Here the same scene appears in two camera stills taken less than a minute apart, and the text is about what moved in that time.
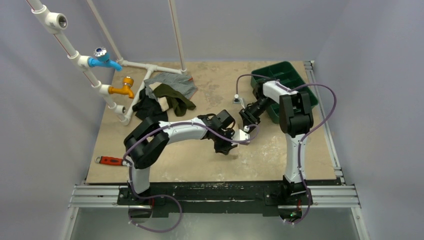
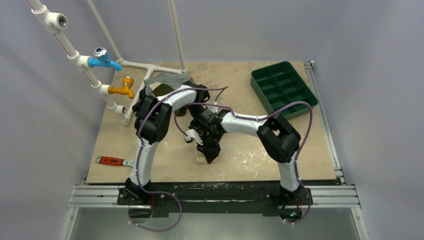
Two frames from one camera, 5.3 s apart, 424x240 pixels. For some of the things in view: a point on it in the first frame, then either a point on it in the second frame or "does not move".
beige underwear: x=234 y=153 → x=200 y=157
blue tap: x=102 y=57 does not move
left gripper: x=225 y=149 → x=198 y=125
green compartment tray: x=283 y=74 does not move
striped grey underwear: x=182 y=83 does not move
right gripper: x=248 y=116 → x=205 y=141
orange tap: x=127 y=83 does not move
